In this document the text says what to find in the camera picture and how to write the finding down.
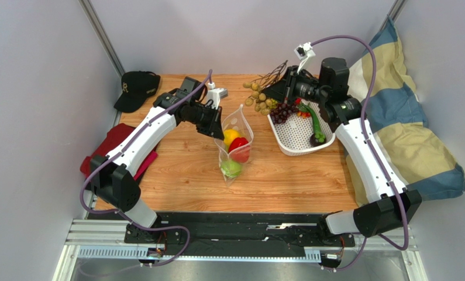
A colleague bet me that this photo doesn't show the dark mangosteen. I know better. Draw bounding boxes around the dark mangosteen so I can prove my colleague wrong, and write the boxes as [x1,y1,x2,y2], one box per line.
[309,132,326,147]

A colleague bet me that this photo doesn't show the red folded cloth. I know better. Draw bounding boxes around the red folded cloth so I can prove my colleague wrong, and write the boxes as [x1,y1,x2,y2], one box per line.
[80,124,158,180]

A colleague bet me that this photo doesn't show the yellow lemon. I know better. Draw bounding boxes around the yellow lemon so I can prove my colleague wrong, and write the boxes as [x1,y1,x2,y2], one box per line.
[223,129,241,146]

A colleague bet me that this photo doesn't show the dark purple grape bunch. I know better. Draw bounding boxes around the dark purple grape bunch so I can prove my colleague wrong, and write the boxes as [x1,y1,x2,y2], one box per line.
[269,103,298,124]

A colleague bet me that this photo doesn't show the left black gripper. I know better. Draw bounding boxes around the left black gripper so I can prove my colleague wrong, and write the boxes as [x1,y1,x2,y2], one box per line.
[188,104,225,141]

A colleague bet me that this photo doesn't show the aluminium frame rail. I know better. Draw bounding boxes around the aluminium frame rail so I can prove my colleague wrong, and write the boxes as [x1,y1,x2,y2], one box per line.
[53,212,428,280]

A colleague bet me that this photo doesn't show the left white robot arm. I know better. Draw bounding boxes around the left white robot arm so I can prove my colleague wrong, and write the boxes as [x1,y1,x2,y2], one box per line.
[85,76,228,228]

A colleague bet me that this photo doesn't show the purple cable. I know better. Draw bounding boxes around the purple cable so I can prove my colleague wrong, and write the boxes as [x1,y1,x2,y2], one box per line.
[79,69,213,267]
[311,35,410,272]

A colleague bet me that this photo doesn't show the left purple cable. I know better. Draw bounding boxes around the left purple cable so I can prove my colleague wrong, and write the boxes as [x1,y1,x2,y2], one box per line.
[79,69,213,267]

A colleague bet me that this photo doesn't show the blue yellow checkered pillow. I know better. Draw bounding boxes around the blue yellow checkered pillow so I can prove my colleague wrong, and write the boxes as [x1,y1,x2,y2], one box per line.
[366,18,465,201]

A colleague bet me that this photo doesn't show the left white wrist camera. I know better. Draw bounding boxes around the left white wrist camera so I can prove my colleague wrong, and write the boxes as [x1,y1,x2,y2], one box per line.
[205,83,228,109]

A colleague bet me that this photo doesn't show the tan longan bunch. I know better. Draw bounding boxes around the tan longan bunch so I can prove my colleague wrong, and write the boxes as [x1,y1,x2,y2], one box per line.
[243,60,288,116]

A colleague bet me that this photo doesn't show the green chili pepper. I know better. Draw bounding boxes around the green chili pepper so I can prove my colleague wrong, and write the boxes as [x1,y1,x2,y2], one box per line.
[297,102,323,138]

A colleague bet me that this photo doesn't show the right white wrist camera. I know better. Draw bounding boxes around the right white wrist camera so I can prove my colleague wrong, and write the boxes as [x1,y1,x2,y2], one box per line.
[294,42,316,74]

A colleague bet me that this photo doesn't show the green apple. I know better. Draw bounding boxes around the green apple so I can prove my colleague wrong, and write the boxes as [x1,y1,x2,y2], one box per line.
[220,159,243,179]

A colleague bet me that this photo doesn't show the red bell pepper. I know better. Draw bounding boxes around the red bell pepper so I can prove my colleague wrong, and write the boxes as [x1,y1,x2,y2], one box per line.
[228,137,251,163]

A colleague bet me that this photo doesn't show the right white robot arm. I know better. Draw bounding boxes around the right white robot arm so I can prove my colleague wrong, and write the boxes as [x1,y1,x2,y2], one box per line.
[262,57,422,237]

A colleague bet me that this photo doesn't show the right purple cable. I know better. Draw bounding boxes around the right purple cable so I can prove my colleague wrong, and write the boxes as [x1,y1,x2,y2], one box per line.
[311,35,410,272]

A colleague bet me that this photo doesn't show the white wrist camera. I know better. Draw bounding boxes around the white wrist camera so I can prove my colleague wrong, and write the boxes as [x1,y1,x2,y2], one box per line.
[205,83,228,109]
[294,42,316,74]

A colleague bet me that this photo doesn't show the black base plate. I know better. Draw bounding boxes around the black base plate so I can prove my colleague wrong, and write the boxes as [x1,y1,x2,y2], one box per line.
[122,212,356,258]

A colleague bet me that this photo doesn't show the clear polka-dot zip bag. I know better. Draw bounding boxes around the clear polka-dot zip bag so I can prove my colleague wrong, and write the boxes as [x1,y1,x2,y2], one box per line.
[215,104,254,186]

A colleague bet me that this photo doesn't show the black baseball cap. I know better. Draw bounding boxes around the black baseball cap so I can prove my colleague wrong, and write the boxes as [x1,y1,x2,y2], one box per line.
[113,71,161,113]

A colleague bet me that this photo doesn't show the white perforated plastic basket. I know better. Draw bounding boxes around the white perforated plastic basket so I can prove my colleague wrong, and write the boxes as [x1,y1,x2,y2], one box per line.
[267,98,336,156]

